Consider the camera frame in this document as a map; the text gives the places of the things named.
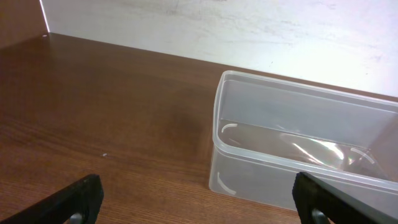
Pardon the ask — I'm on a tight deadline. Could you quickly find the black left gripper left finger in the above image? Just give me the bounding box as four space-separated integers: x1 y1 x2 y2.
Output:
1 174 104 224

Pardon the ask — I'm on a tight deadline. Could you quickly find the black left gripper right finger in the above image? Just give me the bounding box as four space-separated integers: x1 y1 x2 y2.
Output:
292 172 397 224

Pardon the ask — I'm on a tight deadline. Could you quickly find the clear plastic container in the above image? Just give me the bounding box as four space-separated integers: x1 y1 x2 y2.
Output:
209 71 397 217

